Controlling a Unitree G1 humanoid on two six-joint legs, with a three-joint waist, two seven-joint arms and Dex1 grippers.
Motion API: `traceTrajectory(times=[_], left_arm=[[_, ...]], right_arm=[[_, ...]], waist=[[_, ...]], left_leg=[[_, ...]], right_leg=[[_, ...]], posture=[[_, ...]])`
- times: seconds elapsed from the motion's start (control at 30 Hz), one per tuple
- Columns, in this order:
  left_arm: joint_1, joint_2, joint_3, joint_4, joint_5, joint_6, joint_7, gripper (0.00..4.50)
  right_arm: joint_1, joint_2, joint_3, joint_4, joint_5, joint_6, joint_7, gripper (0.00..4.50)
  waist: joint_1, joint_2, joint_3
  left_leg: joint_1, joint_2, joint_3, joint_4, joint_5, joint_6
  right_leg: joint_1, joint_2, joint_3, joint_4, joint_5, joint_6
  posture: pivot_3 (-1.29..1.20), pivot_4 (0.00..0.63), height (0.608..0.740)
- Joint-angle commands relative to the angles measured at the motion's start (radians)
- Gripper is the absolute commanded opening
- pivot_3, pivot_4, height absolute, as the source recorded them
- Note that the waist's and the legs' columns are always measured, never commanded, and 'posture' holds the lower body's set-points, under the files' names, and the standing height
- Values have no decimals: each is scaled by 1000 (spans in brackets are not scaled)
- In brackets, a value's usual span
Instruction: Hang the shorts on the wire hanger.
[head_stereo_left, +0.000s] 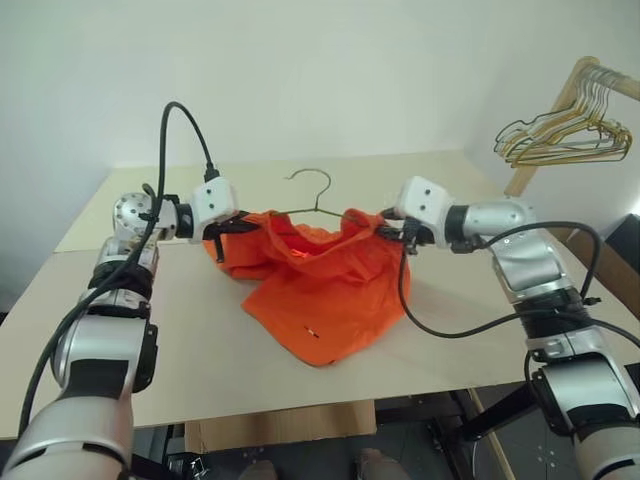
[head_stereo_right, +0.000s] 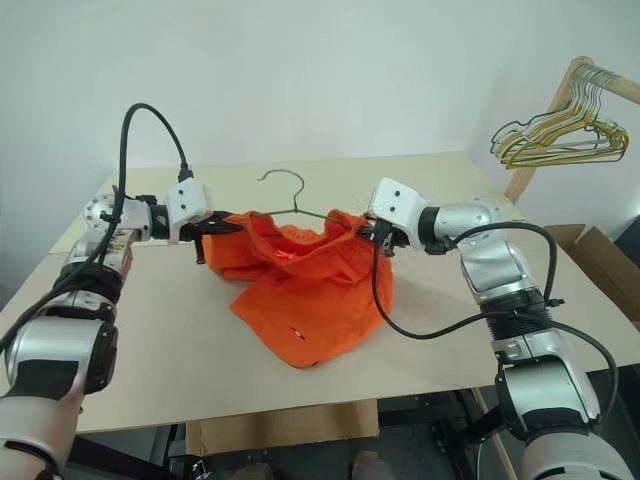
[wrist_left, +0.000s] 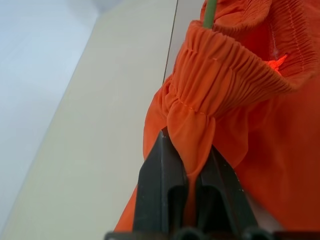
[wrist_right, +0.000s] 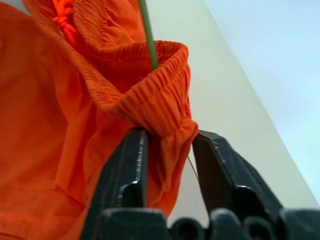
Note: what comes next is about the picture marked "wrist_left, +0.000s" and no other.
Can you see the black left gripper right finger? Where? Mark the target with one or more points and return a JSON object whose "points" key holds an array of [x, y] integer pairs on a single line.
{"points": [[220, 195]]}

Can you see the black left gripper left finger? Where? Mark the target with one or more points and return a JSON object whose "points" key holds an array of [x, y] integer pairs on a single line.
{"points": [[160, 185]]}

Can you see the orange elastic-waist garment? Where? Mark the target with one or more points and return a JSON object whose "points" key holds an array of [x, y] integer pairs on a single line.
{"points": [[240, 105]]}

